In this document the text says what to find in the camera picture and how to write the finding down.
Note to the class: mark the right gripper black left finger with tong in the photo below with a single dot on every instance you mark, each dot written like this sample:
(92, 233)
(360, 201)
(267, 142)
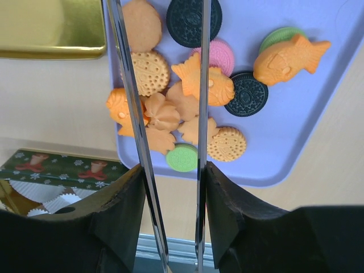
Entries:
(100, 232)

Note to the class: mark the right gripper black right finger with tong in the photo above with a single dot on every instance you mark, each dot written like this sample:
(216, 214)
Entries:
(251, 235)

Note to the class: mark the green sandwich cookie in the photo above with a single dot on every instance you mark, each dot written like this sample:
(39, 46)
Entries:
(183, 158)
(280, 35)

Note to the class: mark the round dotted biscuit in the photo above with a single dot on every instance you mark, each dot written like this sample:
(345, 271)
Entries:
(228, 145)
(151, 72)

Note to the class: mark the orange fish cookie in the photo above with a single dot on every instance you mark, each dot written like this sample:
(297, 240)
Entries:
(284, 60)
(119, 111)
(220, 87)

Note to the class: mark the black sandwich cookie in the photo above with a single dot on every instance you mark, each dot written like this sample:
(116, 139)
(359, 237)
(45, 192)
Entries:
(184, 22)
(250, 95)

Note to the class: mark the white paper cupcake liner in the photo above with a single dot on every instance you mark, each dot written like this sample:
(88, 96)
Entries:
(3, 206)
(37, 192)
(83, 193)
(36, 212)
(60, 202)

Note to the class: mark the green christmas cookie tin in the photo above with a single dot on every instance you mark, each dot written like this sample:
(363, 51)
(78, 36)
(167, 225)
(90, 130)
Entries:
(54, 169)

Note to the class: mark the tan maple leaf cookie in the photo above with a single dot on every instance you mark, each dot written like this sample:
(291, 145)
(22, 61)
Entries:
(189, 130)

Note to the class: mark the orange swirl meringue cookie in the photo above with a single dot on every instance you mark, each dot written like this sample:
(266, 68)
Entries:
(162, 113)

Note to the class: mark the pink sandwich cookie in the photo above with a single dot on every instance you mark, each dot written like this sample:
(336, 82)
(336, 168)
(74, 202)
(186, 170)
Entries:
(221, 55)

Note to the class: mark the green sandwich cookie under fish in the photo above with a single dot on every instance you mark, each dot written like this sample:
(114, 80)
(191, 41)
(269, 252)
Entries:
(280, 35)

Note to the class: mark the gold tin lid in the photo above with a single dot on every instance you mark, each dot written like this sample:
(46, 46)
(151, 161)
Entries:
(53, 30)

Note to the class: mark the plain round tan cookie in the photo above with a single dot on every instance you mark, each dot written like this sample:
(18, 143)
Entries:
(143, 25)

